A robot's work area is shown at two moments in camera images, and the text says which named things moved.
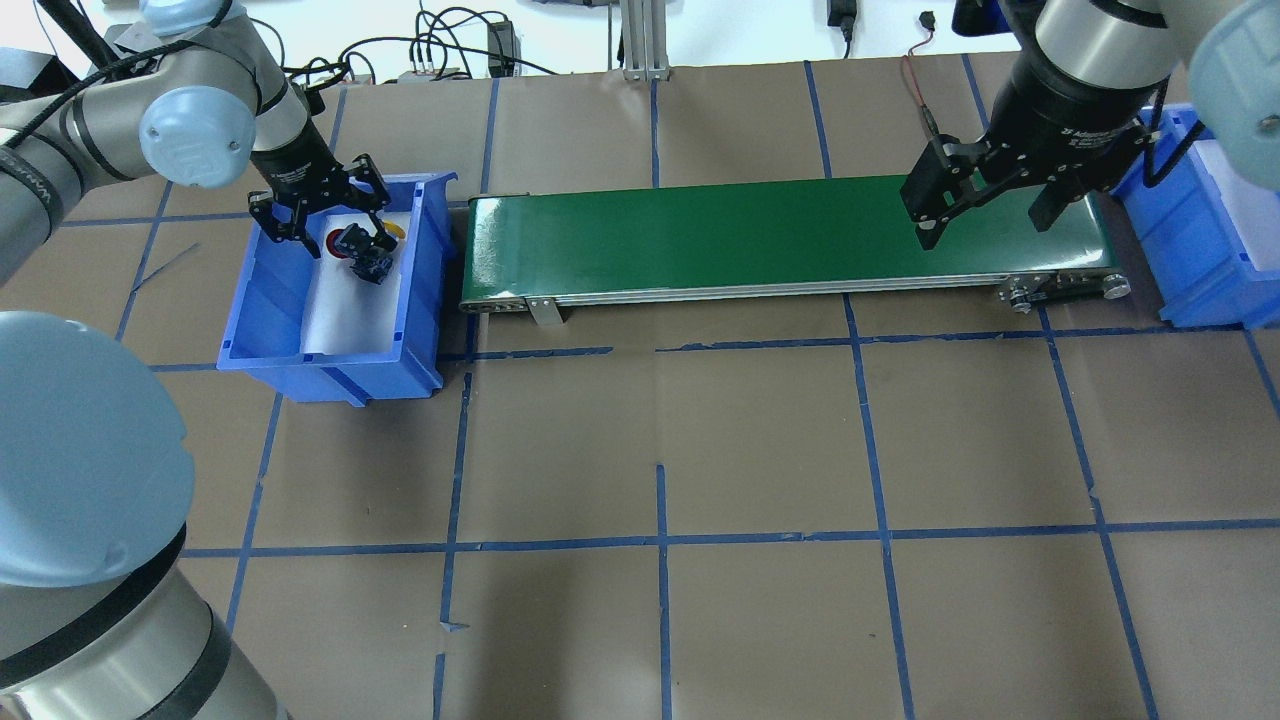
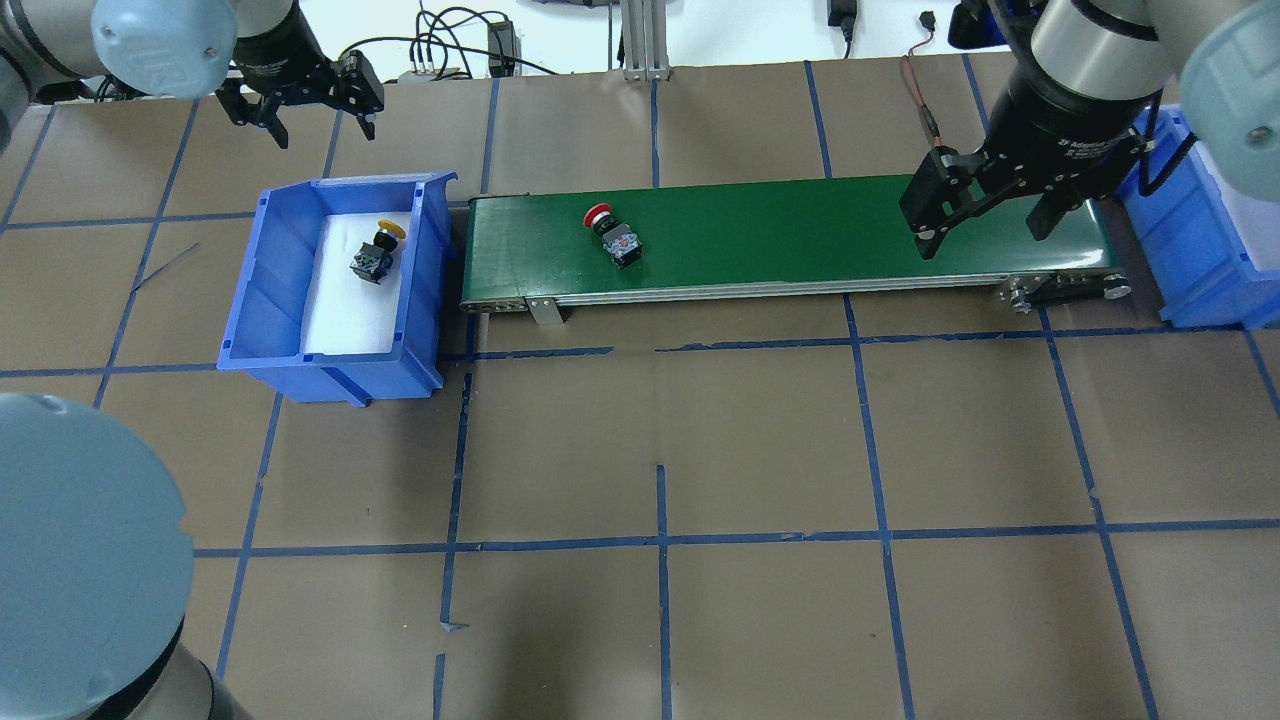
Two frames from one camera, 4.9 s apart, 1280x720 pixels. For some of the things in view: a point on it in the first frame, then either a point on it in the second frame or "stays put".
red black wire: (928, 20) stays put
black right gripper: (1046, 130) stays put
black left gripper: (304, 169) → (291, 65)
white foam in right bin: (1253, 209) stays put
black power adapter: (504, 50) stays put
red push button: (330, 240) → (621, 243)
